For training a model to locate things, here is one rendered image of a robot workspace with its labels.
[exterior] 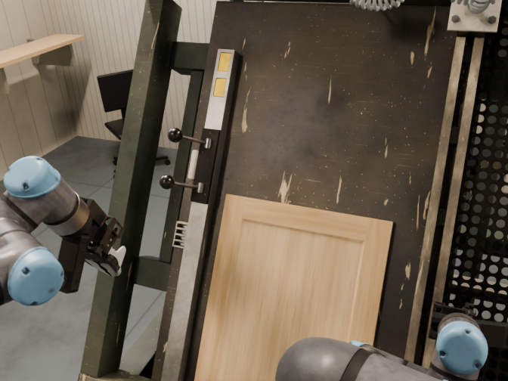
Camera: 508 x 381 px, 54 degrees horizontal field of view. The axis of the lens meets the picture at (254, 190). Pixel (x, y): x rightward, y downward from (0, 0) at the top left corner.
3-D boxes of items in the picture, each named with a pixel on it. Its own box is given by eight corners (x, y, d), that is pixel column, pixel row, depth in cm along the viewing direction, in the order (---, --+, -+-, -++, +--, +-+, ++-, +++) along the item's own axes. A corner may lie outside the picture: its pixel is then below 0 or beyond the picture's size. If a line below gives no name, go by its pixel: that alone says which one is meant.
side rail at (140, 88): (103, 363, 151) (78, 373, 141) (165, 7, 154) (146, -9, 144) (119, 368, 149) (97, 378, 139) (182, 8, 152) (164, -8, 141)
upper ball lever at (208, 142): (206, 150, 135) (163, 140, 127) (209, 137, 135) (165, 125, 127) (214, 151, 132) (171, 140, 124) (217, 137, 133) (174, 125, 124)
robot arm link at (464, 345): (429, 369, 81) (443, 318, 81) (430, 354, 91) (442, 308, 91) (481, 388, 78) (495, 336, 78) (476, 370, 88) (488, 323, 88)
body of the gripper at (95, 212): (128, 231, 103) (101, 199, 93) (108, 268, 99) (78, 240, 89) (97, 224, 106) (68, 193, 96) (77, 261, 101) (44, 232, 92)
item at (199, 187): (199, 194, 135) (155, 187, 126) (201, 181, 135) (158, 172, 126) (206, 196, 132) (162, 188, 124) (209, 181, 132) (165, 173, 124)
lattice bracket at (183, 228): (177, 246, 139) (171, 246, 137) (181, 221, 140) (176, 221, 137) (190, 249, 138) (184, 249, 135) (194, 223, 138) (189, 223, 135)
